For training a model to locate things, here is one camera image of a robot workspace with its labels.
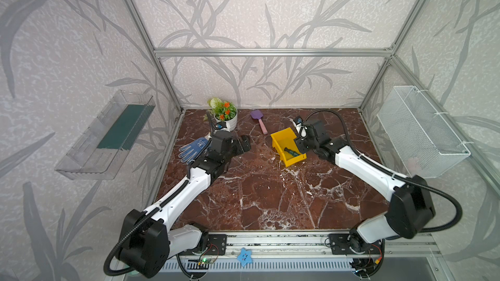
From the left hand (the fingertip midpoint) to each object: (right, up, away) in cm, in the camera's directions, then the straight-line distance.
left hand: (242, 140), depth 82 cm
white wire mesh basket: (+62, 0, -18) cm, 65 cm away
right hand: (+26, +2, +4) cm, 27 cm away
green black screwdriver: (+24, -8, +16) cm, 30 cm away
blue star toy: (+2, -42, -12) cm, 44 cm away
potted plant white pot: (-11, +13, +17) cm, 24 cm away
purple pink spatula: (+5, +13, +34) cm, 37 cm away
